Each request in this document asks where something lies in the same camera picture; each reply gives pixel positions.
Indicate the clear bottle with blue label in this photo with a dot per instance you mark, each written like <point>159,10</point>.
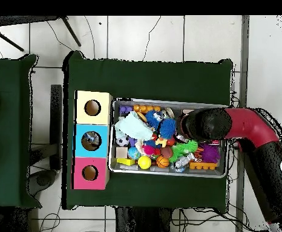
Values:
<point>90,138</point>

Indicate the small soccer ball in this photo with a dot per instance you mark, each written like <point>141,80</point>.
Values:
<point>122,141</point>

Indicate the grey stand base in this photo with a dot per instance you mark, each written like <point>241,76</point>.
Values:
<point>43,181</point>

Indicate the yellow plush duck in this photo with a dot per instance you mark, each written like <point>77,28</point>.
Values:
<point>162,141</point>

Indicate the wooden box with three holes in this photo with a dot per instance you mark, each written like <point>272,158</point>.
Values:
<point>104,118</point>

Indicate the blue spiky ball with eyes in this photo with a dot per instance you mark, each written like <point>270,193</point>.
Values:
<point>152,118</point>

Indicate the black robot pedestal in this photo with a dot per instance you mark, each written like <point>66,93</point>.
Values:
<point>141,221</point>

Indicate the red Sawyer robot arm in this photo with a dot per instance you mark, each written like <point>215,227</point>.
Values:
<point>250,125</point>

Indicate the purple spiky ball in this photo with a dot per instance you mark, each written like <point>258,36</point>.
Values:
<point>211,153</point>

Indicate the shallow metal mesh bin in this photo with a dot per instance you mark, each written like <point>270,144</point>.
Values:
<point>165,104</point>

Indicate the green spiky ball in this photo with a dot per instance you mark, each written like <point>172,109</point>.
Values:
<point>183,147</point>

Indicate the black panel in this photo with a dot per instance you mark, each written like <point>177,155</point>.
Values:
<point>56,120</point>

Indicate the mint green cloth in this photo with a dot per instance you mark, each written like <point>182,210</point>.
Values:
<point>133,126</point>

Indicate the yellow foam ball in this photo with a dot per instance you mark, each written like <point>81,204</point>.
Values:
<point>144,162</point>

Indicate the toy hamburger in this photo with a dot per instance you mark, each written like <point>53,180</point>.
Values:
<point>143,116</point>

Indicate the dark green side table cloth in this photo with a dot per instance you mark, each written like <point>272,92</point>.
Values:
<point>7,169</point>

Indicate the black tripod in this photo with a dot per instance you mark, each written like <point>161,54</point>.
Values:
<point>22,19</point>

